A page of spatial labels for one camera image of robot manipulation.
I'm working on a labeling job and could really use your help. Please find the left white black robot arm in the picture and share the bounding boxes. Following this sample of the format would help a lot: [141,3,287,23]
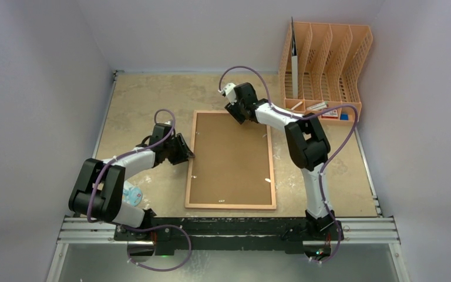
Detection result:
[68,123,194,240]

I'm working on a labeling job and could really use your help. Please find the red white small box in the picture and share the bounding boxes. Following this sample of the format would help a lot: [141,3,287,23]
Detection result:
[322,109,339,119]

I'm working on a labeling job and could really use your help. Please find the orange plastic file organizer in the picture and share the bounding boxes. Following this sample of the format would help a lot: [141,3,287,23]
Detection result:
[278,22,373,126]

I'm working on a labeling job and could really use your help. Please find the white folder in organizer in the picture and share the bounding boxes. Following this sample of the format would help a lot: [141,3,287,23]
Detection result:
[291,18,298,99]

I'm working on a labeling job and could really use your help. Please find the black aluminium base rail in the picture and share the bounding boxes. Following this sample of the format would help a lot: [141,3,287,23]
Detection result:
[58,217,400,258]

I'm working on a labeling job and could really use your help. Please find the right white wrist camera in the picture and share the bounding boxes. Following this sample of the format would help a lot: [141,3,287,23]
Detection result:
[219,83,237,105]

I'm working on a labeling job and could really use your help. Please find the blue tape dispenser pack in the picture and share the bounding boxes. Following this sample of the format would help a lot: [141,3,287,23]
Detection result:
[123,182,143,207]

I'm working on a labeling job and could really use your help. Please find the pink wooden picture frame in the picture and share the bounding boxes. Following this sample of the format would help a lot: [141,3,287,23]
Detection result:
[184,110,278,210]

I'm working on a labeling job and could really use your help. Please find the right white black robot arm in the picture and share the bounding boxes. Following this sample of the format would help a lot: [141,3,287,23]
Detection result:
[219,83,334,239]

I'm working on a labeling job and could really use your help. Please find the brown frame backing board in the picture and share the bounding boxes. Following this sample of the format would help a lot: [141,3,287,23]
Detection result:
[189,113,273,206]

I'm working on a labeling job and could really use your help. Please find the white marker pen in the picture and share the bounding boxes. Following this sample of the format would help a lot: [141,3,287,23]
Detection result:
[290,100,304,110]

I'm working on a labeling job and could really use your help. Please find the white red glue stick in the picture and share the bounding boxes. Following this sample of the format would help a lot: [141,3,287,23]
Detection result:
[306,101,328,110]

